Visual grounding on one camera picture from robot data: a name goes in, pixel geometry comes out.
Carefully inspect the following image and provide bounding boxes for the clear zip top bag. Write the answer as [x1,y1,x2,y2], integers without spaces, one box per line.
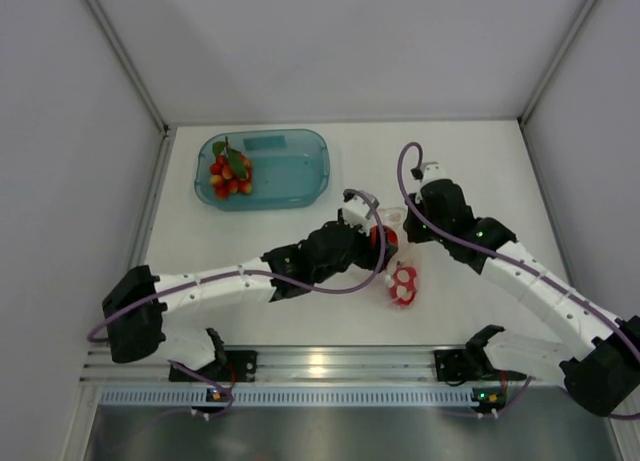
[372,207,421,309]

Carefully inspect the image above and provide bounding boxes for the fake food pieces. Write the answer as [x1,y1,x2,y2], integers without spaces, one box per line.
[385,265,419,308]

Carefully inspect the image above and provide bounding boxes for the red fake cherry bunch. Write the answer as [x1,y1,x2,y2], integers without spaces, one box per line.
[209,137,254,200]

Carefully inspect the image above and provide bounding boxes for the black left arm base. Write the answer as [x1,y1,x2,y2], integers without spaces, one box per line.
[167,349,257,383]

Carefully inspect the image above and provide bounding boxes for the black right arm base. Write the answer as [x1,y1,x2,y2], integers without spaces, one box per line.
[434,349,495,385]

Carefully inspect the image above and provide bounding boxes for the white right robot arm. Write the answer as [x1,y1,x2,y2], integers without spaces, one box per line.
[404,178,639,417]

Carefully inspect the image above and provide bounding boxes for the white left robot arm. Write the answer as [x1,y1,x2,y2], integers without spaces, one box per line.
[102,221,397,381]

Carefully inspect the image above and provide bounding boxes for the teal plastic bin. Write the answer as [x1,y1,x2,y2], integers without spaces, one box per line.
[193,128,330,211]

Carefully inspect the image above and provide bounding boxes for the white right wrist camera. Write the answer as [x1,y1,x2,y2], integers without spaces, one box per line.
[411,162,449,184]

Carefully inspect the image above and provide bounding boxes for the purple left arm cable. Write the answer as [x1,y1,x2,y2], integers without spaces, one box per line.
[87,188,389,345]

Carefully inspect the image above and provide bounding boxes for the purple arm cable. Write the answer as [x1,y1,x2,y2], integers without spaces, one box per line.
[396,142,640,352]
[87,188,389,345]

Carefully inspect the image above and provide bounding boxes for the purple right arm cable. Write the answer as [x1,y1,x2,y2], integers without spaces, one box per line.
[396,142,640,352]

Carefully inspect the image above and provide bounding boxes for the aluminium mounting rail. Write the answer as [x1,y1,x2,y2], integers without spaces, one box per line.
[79,344,566,384]

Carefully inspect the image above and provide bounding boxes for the grey slotted cable duct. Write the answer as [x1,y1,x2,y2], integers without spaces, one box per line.
[100,385,504,408]

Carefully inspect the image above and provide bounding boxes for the aluminium frame post right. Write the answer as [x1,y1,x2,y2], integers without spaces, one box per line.
[517,0,602,127]

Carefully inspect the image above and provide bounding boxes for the aluminium frame post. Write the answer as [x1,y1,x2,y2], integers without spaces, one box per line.
[517,0,602,127]
[81,0,169,136]

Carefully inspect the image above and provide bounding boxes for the aluminium frame post left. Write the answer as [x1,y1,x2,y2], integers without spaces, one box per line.
[81,0,169,136]

